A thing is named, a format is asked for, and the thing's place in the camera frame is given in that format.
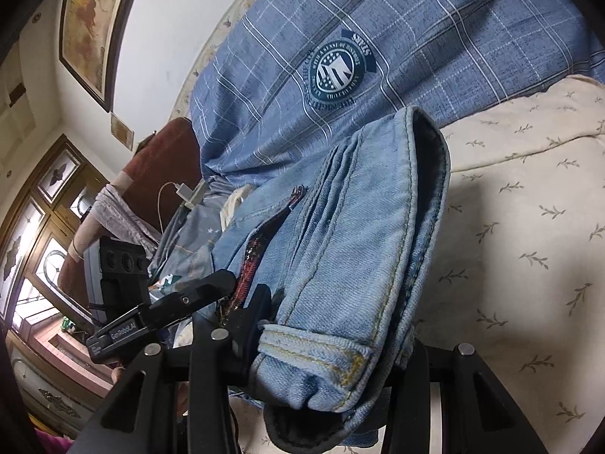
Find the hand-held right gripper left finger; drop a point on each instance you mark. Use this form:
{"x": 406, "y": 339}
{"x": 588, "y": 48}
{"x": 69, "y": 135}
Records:
{"x": 250, "y": 321}

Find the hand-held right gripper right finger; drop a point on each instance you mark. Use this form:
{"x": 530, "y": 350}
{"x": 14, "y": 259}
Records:
{"x": 416, "y": 388}

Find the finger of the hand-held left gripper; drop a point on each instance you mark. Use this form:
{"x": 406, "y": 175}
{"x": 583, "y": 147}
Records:
{"x": 189, "y": 302}

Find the light blue denim pants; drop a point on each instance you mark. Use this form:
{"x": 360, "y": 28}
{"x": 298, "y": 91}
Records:
{"x": 354, "y": 255}

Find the person's left hand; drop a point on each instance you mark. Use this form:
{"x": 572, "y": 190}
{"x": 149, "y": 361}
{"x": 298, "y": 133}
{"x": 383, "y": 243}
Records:
{"x": 182, "y": 406}

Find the grey patterned garment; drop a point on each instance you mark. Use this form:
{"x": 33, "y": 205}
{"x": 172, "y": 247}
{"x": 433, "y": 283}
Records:
{"x": 198, "y": 241}

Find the grey striped cloth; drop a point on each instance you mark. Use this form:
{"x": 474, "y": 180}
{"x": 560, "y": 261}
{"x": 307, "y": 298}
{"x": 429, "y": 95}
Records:
{"x": 118, "y": 217}

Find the wooden glass-door cabinet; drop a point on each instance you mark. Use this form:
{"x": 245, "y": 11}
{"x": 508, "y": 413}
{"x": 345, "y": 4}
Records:
{"x": 47, "y": 227}

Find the white charger plug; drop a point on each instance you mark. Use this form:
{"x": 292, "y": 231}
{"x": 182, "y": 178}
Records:
{"x": 185, "y": 195}

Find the white power strip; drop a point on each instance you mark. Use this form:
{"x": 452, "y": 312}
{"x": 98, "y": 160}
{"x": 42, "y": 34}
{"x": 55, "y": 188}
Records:
{"x": 198, "y": 191}

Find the white ornate dresser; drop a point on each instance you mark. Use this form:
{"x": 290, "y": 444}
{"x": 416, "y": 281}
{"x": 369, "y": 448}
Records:
{"x": 52, "y": 388}

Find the brown headboard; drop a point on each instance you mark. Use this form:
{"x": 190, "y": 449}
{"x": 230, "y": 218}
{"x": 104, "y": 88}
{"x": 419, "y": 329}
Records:
{"x": 160, "y": 161}

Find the pink garment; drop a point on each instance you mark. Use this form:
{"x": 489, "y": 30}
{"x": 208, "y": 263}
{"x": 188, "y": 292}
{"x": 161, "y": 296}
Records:
{"x": 54, "y": 442}

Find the cream leaf-print bedsheet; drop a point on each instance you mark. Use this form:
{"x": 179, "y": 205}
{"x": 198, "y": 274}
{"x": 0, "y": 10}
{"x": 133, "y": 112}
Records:
{"x": 520, "y": 198}

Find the blue plaid shirt with badge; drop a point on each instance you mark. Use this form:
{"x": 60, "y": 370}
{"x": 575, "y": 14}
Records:
{"x": 425, "y": 33}

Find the small wall plaque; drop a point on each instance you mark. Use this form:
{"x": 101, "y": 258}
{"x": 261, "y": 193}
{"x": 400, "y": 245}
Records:
{"x": 123, "y": 130}

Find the framed wall picture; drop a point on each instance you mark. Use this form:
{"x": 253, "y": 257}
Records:
{"x": 94, "y": 23}

